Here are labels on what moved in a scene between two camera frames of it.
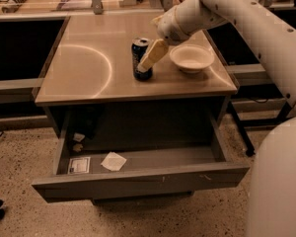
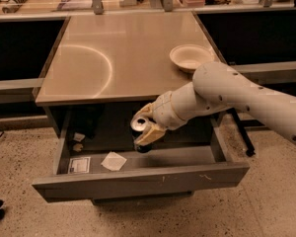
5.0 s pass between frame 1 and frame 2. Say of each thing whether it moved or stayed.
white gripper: moved
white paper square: stayed
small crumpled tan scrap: stayed
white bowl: stayed
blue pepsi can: moved
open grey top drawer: stayed
